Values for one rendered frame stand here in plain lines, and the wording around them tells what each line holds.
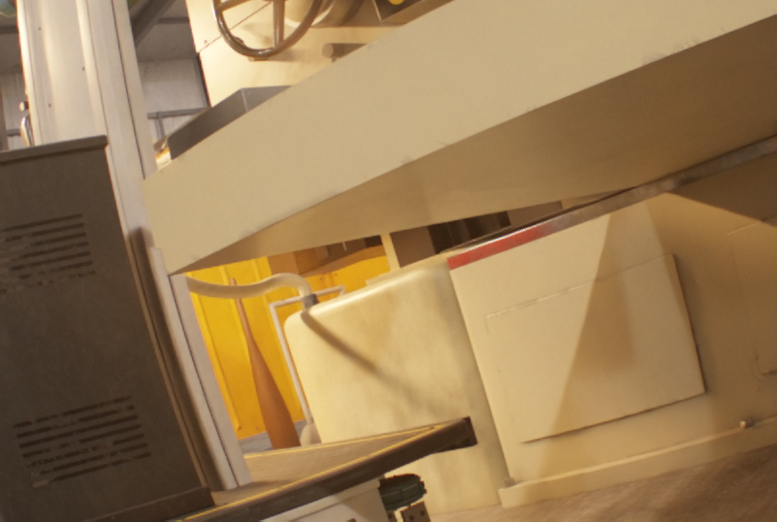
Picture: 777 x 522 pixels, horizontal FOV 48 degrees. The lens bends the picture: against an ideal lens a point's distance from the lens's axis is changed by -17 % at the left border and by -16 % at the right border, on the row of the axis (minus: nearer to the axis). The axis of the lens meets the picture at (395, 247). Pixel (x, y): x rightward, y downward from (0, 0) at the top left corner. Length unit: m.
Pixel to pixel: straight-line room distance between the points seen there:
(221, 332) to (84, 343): 3.92
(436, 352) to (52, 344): 1.29
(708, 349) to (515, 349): 0.49
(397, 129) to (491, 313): 1.43
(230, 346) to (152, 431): 3.90
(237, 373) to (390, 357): 2.79
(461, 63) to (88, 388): 0.67
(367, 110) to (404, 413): 1.65
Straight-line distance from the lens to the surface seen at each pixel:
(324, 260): 3.33
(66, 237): 1.24
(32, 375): 1.18
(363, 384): 2.46
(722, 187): 1.90
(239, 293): 2.55
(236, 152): 0.92
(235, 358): 5.14
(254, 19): 2.56
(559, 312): 2.10
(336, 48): 2.31
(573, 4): 0.70
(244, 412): 5.11
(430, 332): 2.30
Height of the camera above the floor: 0.48
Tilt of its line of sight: 4 degrees up
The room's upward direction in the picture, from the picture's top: 17 degrees counter-clockwise
